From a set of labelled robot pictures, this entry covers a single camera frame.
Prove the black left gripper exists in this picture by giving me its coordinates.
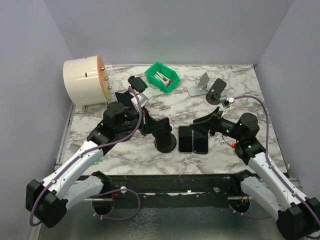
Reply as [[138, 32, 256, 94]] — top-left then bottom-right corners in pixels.
[[115, 105, 164, 136]]

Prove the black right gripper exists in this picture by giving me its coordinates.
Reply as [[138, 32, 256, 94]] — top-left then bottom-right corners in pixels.
[[189, 106, 244, 141]]

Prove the black round base phone stand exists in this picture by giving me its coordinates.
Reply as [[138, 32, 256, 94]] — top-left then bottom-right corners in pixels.
[[152, 125, 177, 154]]

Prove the black phone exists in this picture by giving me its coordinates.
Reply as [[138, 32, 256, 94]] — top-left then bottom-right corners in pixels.
[[193, 131, 209, 154]]

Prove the purple case phone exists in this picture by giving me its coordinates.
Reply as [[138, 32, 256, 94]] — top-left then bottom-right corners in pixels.
[[157, 117, 172, 134]]

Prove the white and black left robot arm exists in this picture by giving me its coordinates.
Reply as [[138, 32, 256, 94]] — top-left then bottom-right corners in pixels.
[[25, 101, 177, 228]]

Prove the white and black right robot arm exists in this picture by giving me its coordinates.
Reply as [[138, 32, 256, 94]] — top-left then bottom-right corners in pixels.
[[190, 108, 320, 240]]

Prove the brown base phone stand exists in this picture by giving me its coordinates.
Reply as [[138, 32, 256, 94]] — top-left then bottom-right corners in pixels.
[[206, 78, 227, 105]]

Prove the silver folding phone stand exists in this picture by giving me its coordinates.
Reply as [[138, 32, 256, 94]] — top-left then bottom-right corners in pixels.
[[187, 72, 210, 97]]

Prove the black front phone stand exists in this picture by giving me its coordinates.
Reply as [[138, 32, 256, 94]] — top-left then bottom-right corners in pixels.
[[115, 90, 134, 108]]

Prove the black clamp phone stand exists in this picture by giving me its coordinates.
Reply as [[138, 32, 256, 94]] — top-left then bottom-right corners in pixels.
[[128, 75, 148, 93]]

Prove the green plastic bin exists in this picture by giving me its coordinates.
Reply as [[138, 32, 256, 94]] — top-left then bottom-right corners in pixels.
[[144, 61, 180, 93]]

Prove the white cylindrical drum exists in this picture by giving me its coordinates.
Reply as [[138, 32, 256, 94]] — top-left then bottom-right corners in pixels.
[[62, 55, 110, 107]]

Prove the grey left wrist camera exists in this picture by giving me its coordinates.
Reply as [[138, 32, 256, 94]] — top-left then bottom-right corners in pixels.
[[130, 93, 149, 111]]

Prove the black front mounting rail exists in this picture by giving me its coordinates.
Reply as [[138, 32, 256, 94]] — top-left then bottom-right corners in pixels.
[[94, 171, 244, 208]]

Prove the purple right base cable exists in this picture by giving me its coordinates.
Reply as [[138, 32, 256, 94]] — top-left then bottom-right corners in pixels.
[[228, 194, 273, 220]]

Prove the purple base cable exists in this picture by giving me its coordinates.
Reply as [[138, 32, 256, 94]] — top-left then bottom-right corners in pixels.
[[228, 194, 273, 220], [91, 188, 141, 222]]

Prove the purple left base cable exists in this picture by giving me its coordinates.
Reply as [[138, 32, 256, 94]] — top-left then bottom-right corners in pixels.
[[91, 188, 141, 222]]

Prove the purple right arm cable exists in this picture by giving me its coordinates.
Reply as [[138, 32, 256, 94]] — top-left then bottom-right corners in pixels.
[[232, 94, 320, 226]]

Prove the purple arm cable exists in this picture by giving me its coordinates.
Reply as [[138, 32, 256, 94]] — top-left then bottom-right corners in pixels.
[[232, 94, 320, 226], [29, 86, 144, 227]]

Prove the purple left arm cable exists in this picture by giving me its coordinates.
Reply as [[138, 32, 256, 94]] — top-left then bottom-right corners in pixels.
[[29, 86, 144, 227]]

